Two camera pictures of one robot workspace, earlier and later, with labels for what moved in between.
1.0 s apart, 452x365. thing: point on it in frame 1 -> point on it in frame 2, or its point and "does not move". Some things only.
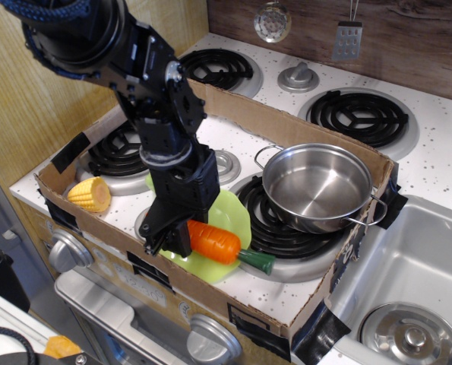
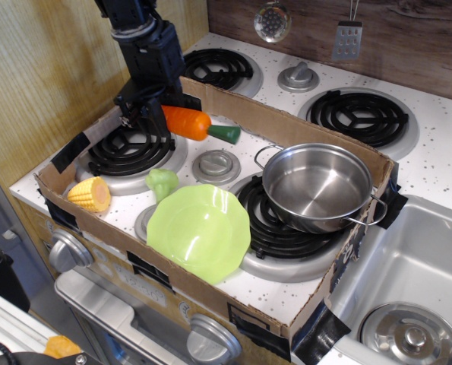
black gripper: x=184 y=192 -> x=155 y=62
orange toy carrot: x=217 y=245 -> x=194 y=125
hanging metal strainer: x=272 y=23 does not move
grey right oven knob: x=209 y=343 does not move
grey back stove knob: x=298 y=79 does not move
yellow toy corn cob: x=92 y=194 does not move
